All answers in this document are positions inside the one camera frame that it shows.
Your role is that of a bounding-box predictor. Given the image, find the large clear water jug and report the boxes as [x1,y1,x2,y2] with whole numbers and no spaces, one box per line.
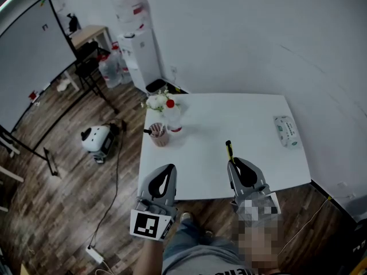
[98,55,123,89]
[119,53,133,85]
[110,41,123,65]

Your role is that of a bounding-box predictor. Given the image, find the black case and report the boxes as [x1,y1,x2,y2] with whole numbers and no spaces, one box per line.
[348,219,367,266]

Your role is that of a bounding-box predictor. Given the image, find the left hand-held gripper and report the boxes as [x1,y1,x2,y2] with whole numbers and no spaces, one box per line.
[130,164,178,242]

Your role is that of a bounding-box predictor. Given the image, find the person's grey shirt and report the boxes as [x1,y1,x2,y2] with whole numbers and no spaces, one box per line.
[162,245,284,275]

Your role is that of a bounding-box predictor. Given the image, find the person's blue jeans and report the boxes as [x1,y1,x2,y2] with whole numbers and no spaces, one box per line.
[169,218,239,257]

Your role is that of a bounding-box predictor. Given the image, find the white panda-shaped appliance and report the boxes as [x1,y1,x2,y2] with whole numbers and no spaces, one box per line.
[80,124,115,164]

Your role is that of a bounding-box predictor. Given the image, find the pink pen cup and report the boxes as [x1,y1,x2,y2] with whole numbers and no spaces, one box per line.
[149,122,170,148]

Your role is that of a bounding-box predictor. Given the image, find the white table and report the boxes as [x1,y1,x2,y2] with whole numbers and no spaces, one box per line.
[136,92,313,202]

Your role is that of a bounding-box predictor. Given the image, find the white wooden rack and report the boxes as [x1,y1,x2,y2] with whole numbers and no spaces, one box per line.
[0,133,25,183]

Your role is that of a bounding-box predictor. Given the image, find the clear bottle with red cap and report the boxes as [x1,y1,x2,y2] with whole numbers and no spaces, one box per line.
[163,99,184,133]

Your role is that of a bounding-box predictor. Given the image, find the black trash bin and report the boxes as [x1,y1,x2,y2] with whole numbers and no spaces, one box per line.
[145,78,167,96]

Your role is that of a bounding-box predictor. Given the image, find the white cable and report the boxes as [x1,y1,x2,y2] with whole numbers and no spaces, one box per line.
[96,261,118,275]

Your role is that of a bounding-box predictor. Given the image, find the white wet wipes pack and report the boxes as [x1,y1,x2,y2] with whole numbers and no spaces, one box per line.
[273,115,302,150]

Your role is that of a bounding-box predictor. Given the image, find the black chair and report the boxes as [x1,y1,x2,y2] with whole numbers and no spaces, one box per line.
[75,41,111,97]

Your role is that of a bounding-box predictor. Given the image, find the wrapped dispenser water bottle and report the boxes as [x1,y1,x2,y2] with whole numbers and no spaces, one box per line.
[113,0,154,33]

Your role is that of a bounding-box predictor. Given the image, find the white plush toy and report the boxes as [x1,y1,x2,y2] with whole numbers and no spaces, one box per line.
[56,78,71,93]

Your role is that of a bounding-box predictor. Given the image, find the white power strip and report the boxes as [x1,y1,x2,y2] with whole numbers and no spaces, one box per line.
[85,245,104,264]

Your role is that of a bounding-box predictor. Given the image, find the whiteboard on black stand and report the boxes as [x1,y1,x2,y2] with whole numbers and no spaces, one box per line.
[0,0,120,177]

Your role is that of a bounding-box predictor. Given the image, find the white flower bouquet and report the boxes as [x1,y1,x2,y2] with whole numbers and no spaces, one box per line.
[140,86,181,113]

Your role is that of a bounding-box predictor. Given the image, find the person's left forearm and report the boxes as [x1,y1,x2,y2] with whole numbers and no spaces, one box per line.
[140,238,166,275]

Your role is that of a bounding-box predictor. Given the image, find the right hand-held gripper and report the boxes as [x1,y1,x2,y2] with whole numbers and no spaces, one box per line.
[227,158,282,222]

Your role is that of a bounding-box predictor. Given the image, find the person's right forearm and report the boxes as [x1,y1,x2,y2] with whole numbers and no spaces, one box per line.
[237,219,283,272]

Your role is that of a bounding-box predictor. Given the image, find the yellow cable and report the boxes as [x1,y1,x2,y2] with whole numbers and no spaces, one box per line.
[278,198,330,253]

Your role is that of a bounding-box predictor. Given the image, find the yellow curved object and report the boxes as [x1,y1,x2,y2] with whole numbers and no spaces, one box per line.
[346,261,367,275]

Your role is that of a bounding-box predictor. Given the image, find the black bag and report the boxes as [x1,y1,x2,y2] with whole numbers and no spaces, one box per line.
[66,12,80,33]

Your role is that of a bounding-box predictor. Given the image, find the white water dispenser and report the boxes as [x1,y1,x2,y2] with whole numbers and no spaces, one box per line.
[117,29,163,93]

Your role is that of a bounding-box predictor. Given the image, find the black floor cable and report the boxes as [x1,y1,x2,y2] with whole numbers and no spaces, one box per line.
[88,120,127,249]

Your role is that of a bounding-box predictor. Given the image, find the wooden desk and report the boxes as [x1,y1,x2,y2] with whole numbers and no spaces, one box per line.
[64,24,110,91]

